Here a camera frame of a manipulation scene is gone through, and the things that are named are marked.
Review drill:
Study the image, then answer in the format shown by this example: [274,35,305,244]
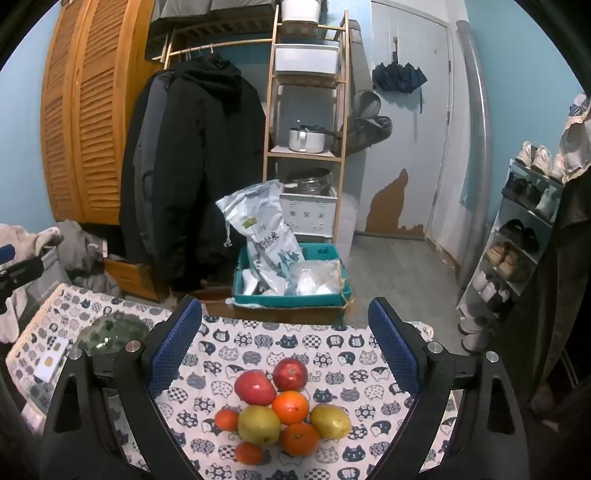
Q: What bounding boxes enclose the red apple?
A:
[234,369,277,407]
[272,357,309,392]

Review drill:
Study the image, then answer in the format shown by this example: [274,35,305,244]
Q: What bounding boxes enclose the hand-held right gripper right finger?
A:
[367,296,527,480]

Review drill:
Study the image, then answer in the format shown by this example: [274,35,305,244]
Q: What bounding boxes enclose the brown cardboard box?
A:
[203,295,356,324]

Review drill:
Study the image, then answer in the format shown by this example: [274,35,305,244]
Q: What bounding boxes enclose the grey clothes pile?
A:
[55,222,123,296]

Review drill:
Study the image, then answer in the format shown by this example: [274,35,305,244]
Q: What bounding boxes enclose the grey fabric bin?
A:
[23,258,70,303]

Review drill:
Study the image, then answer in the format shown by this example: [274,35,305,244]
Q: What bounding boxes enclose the wooden louvre wardrobe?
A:
[39,0,158,227]

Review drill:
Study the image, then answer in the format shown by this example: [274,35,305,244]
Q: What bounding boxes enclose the bamboo shelf rack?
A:
[161,4,352,250]

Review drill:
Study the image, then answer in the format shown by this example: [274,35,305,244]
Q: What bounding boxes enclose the white plastic storage box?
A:
[274,44,340,75]

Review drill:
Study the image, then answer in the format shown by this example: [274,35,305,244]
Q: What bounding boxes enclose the teal cardboard box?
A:
[232,242,354,311]

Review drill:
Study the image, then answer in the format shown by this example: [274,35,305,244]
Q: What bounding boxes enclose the dark hanging bag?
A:
[351,91,393,153]

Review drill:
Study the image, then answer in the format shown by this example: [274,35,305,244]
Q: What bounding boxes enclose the white door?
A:
[369,0,455,241]

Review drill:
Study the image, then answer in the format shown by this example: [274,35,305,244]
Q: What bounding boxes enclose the white fluffy cloth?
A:
[0,224,63,342]

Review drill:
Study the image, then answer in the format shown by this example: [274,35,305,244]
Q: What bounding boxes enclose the dark hanging jacket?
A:
[499,171,591,416]

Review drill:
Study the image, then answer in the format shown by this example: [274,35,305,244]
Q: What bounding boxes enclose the small tangerine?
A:
[215,408,241,432]
[235,442,265,466]

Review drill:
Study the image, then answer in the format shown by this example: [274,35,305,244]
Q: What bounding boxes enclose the small white plastic bin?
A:
[281,0,321,24]

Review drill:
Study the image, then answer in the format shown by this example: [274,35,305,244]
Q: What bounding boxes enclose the clear plastic bag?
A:
[285,258,347,296]

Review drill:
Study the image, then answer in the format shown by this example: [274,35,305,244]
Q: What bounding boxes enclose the rows of assorted shoes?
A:
[459,141,568,354]

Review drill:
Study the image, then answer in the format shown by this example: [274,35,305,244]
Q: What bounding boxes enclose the steel pot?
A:
[283,168,332,195]

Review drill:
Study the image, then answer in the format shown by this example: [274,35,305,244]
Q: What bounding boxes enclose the white printed storage box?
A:
[279,189,338,238]

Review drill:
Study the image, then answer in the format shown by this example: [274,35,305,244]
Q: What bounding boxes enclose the white paper card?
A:
[36,338,69,383]

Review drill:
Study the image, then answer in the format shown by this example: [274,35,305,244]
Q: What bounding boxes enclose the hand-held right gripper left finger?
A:
[39,295,204,480]

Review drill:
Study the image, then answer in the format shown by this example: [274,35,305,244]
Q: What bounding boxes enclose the white packet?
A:
[241,270,278,296]

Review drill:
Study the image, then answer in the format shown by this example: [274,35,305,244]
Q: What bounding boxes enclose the cat print tablecloth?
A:
[4,282,462,480]

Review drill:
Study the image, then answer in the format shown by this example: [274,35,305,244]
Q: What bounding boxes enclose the grey fabric storage bag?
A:
[148,0,213,61]
[210,0,278,14]

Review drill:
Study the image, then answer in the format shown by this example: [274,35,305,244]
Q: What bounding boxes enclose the grey hanging jacket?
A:
[134,74,176,259]

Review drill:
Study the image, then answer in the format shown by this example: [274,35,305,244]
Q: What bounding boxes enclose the green glass bowl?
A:
[76,311,153,356]

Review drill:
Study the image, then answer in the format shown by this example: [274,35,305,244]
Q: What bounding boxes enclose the large orange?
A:
[281,421,320,457]
[271,390,310,425]

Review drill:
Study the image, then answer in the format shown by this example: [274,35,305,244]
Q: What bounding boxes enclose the grey metal pipe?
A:
[455,19,492,287]

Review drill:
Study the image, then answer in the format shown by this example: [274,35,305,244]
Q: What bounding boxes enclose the white rice bag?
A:
[215,179,303,296]

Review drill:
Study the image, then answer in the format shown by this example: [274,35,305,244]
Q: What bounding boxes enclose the black hanging coat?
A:
[119,53,267,291]

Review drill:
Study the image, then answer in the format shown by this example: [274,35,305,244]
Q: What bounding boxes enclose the navy folded umbrella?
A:
[372,51,428,114]

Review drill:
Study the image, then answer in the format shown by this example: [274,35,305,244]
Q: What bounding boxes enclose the yellow-green pear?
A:
[309,404,352,440]
[238,405,281,446]

